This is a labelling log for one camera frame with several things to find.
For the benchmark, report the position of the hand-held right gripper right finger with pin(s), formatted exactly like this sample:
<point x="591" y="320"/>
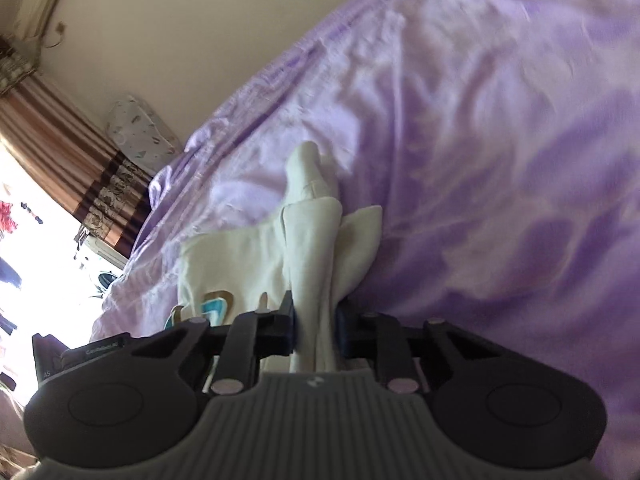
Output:
<point x="343" y="331"/>

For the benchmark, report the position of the brown striped curtain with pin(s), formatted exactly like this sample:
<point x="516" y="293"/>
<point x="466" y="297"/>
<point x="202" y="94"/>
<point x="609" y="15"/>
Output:
<point x="65" y="150"/>

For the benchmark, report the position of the patterned white pillow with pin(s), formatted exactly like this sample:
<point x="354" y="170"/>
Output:
<point x="140" y="132"/>

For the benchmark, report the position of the white appliance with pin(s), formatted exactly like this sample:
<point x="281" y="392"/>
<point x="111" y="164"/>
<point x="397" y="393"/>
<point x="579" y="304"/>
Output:
<point x="102" y="267"/>

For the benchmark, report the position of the white garment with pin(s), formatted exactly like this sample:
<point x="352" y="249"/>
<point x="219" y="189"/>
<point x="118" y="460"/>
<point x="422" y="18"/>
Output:
<point x="310" y="250"/>

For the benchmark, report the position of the purple bed sheet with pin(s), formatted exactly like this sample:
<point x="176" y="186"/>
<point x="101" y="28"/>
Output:
<point x="475" y="135"/>

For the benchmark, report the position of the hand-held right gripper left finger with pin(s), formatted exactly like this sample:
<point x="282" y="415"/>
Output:
<point x="281" y="332"/>

